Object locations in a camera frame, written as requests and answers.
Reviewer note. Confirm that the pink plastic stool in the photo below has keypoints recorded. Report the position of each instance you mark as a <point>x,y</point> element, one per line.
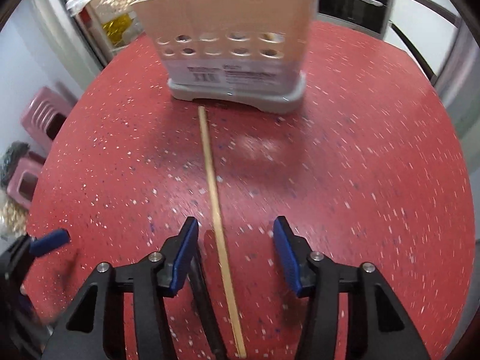
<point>46,107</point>

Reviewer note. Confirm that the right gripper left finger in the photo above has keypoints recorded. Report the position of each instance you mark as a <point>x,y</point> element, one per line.
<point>92,327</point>

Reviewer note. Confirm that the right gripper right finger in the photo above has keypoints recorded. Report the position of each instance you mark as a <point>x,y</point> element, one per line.
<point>378,326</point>

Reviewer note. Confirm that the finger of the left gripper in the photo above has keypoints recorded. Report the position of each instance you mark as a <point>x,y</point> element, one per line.
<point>48,243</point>

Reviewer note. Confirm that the plain bamboo chopstick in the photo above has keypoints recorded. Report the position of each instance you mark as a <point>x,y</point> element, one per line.
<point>222,250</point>

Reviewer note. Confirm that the cream plastic rack shelf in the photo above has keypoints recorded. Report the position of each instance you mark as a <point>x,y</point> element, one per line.
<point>109,25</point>

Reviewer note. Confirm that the beige utensil holder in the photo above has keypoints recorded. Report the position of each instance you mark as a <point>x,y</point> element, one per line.
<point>245,51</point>

